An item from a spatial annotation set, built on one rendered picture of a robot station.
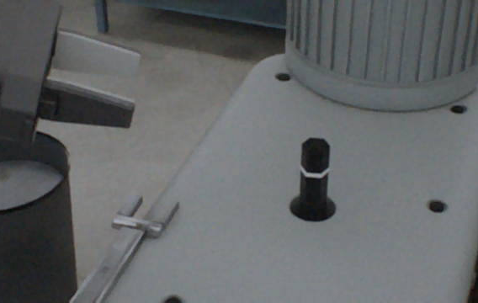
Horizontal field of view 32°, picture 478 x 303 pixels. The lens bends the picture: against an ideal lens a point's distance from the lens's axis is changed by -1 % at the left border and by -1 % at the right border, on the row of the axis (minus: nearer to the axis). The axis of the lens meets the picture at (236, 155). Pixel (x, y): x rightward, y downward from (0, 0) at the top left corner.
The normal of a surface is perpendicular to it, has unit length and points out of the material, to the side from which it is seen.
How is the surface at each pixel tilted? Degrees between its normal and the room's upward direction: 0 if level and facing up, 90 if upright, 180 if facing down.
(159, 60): 0
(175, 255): 0
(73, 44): 97
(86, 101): 97
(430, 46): 90
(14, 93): 54
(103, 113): 97
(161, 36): 0
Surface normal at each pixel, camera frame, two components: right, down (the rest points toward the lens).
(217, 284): -0.01, -0.81
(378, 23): -0.31, 0.55
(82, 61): 0.02, 0.68
